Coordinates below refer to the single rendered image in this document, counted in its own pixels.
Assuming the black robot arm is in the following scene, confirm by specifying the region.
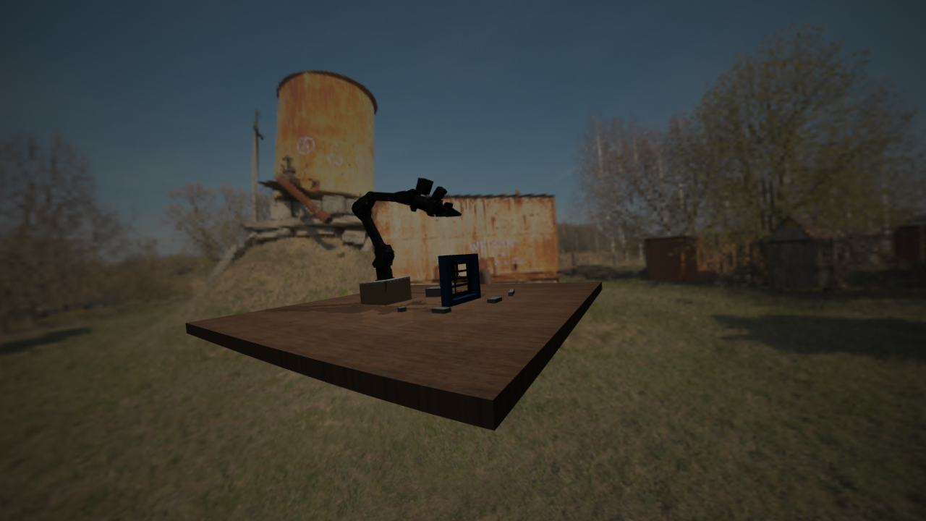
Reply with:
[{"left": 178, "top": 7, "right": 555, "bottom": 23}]
[{"left": 352, "top": 178, "right": 447, "bottom": 281}]

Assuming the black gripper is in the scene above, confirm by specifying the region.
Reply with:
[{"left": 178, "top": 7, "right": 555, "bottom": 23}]
[{"left": 422, "top": 198, "right": 462, "bottom": 217}]

